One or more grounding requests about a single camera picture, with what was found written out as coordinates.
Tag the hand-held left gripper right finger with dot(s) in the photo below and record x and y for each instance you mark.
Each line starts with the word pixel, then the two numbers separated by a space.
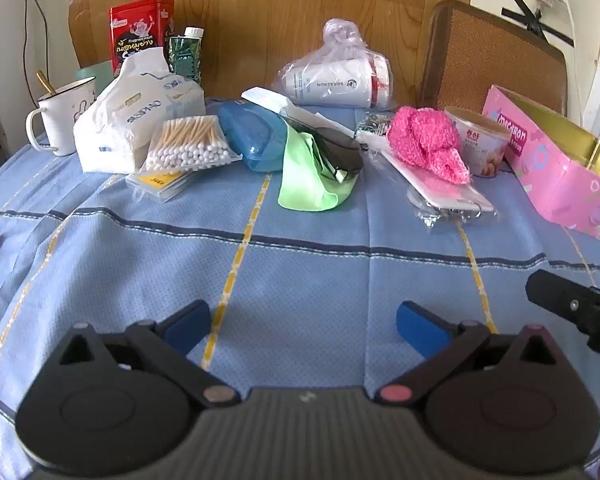
pixel 420 327

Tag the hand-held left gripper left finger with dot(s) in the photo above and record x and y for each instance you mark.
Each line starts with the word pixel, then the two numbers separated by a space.
pixel 187 327

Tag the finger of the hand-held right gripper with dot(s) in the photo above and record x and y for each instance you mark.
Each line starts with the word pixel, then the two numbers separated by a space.
pixel 555 297

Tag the pink tin box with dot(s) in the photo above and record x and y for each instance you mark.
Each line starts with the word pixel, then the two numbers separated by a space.
pixel 545 170

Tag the clear case with yellow cards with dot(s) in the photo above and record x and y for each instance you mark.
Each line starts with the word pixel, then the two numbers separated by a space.
pixel 157 182

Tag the bag of cotton swabs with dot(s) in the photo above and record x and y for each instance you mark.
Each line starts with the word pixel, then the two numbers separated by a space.
pixel 190 145

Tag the green cleaning cloth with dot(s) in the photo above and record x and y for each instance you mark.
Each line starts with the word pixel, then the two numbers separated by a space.
pixel 302 180

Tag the pink knitted cloth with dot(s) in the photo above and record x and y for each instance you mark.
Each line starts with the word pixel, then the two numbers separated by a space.
pixel 420 140

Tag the black sunglasses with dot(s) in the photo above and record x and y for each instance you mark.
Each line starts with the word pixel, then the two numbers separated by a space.
pixel 340 152

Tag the blue glasses case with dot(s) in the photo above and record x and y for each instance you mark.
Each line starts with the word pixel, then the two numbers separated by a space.
pixel 250 135

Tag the small patterned packet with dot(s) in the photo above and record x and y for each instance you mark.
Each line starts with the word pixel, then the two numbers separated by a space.
pixel 375 125

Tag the white paper leaflet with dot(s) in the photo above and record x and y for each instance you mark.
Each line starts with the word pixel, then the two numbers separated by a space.
pixel 275 102

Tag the blue striped tablecloth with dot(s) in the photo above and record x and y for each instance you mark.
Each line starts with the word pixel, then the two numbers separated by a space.
pixel 305 270

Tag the white labelled food can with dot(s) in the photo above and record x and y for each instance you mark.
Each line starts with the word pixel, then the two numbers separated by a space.
pixel 485 147

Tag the white tissue pack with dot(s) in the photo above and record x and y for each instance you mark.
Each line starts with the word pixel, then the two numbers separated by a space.
pixel 120 120

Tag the white enamel mug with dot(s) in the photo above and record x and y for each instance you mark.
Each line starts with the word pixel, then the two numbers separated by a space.
pixel 65 115

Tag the chair with woven mat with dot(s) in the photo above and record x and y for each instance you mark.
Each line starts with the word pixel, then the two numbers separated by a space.
pixel 480 55

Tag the plastic bag of paper cups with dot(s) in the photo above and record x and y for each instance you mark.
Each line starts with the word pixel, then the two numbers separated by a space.
pixel 330 80

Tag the green drink carton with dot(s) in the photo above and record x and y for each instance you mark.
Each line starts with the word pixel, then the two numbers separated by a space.
pixel 185 57

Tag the pale green container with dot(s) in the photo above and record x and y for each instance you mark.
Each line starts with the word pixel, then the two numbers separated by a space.
pixel 97 71

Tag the black tape cross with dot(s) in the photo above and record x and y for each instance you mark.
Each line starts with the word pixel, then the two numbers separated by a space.
pixel 530 17

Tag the gold spoon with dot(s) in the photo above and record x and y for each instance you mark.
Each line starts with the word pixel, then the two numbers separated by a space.
pixel 45 82

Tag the red printed tin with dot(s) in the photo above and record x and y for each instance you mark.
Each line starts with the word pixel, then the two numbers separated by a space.
pixel 140 30

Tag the wooden board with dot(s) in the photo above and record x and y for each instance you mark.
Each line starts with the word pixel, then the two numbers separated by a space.
pixel 280 0

